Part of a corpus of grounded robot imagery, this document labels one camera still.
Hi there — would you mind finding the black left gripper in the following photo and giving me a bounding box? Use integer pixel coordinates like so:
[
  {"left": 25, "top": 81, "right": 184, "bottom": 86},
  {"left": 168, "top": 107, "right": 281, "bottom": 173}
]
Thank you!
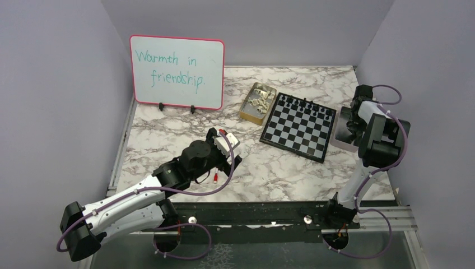
[{"left": 189, "top": 128, "right": 242, "bottom": 182}]

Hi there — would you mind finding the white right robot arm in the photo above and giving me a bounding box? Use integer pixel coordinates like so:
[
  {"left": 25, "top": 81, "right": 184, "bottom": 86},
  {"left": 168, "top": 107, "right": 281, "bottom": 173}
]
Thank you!
[{"left": 323, "top": 85, "right": 411, "bottom": 229}]

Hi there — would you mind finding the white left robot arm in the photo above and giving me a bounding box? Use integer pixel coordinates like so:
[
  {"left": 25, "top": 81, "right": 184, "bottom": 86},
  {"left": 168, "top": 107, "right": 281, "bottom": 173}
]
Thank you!
[{"left": 55, "top": 133, "right": 242, "bottom": 262}]

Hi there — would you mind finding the pile of white chess pieces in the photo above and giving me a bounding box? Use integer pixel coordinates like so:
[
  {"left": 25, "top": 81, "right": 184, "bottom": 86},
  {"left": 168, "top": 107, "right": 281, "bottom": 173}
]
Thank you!
[{"left": 248, "top": 86, "right": 272, "bottom": 114}]

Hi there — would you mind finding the white and red marker pen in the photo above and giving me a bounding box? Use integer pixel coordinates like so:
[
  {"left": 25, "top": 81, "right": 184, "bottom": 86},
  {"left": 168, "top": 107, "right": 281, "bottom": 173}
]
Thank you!
[{"left": 213, "top": 169, "right": 219, "bottom": 184}]

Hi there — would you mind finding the pink tin tray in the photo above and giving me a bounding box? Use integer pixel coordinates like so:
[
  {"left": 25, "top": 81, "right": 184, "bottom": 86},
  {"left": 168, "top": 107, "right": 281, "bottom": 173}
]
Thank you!
[{"left": 330, "top": 106, "right": 359, "bottom": 152}]

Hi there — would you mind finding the gold tin tray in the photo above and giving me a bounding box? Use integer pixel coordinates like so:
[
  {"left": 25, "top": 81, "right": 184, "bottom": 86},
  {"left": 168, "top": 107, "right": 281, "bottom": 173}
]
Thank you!
[{"left": 239, "top": 82, "right": 277, "bottom": 126}]

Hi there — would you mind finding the black and silver chessboard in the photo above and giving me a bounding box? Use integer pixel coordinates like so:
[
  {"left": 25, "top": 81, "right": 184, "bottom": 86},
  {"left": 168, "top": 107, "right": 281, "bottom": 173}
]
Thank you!
[{"left": 259, "top": 93, "right": 336, "bottom": 163}]

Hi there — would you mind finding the pink framed whiteboard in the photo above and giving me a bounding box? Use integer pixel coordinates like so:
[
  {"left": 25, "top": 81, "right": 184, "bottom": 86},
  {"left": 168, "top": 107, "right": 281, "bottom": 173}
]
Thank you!
[{"left": 129, "top": 35, "right": 225, "bottom": 110}]

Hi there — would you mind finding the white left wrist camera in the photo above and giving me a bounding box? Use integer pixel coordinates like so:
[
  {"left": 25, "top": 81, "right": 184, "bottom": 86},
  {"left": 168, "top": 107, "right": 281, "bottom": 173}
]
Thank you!
[{"left": 214, "top": 129, "right": 240, "bottom": 157}]

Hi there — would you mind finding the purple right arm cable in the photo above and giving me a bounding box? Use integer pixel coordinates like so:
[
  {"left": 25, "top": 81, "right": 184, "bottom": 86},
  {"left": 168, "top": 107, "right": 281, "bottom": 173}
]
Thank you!
[{"left": 323, "top": 85, "right": 409, "bottom": 259}]

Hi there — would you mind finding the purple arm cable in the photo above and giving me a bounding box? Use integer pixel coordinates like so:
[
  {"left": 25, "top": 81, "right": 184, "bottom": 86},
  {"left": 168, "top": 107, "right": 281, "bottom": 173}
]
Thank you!
[
  {"left": 56, "top": 129, "right": 236, "bottom": 261},
  {"left": 323, "top": 85, "right": 409, "bottom": 259}
]

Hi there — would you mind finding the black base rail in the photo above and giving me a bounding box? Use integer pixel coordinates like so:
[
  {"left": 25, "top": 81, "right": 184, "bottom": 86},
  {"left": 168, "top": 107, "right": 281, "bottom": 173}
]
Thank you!
[{"left": 148, "top": 200, "right": 360, "bottom": 244}]

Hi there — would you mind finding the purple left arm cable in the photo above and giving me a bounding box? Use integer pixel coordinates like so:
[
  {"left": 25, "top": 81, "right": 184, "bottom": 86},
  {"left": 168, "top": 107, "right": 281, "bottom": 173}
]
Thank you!
[{"left": 56, "top": 129, "right": 236, "bottom": 261}]

